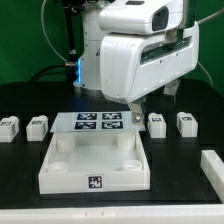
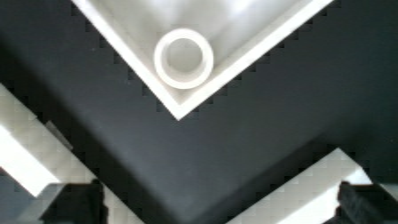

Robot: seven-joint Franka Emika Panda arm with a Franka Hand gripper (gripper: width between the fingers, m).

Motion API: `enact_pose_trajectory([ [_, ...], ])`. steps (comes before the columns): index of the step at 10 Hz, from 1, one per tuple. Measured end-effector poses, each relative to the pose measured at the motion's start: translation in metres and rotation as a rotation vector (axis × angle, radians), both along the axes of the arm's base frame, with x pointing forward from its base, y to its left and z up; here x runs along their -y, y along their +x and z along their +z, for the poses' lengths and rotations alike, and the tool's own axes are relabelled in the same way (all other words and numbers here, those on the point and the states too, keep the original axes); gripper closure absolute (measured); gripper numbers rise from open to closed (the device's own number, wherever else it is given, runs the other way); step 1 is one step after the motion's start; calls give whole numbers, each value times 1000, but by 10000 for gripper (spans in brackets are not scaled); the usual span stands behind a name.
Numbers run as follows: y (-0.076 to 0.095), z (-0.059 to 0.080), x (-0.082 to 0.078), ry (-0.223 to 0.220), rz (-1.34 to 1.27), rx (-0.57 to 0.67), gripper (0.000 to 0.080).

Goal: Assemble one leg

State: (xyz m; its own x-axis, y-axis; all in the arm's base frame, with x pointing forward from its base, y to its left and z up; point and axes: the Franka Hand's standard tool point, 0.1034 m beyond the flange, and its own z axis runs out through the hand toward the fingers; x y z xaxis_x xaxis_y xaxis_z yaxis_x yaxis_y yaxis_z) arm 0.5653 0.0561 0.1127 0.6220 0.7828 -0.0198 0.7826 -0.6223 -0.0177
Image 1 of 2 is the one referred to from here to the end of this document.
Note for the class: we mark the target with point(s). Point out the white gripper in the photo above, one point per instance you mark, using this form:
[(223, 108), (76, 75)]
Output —
[(132, 66)]

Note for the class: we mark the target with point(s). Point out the white square tabletop tray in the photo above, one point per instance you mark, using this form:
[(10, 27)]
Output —
[(78, 162)]

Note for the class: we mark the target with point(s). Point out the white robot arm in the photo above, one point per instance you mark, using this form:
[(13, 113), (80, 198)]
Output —
[(89, 63)]

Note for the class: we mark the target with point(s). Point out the white marker sheet with tags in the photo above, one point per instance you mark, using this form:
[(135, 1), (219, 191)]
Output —
[(94, 121)]

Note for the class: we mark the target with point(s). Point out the white obstacle fence right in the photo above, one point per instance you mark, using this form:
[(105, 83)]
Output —
[(213, 167)]

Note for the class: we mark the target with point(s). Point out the wrist camera housing white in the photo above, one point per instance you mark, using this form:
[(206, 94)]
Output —
[(142, 17)]

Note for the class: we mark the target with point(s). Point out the white front rail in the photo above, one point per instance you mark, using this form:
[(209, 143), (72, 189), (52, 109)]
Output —
[(171, 214)]

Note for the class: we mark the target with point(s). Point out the black pole with cables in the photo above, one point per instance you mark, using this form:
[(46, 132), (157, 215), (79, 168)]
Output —
[(70, 8)]

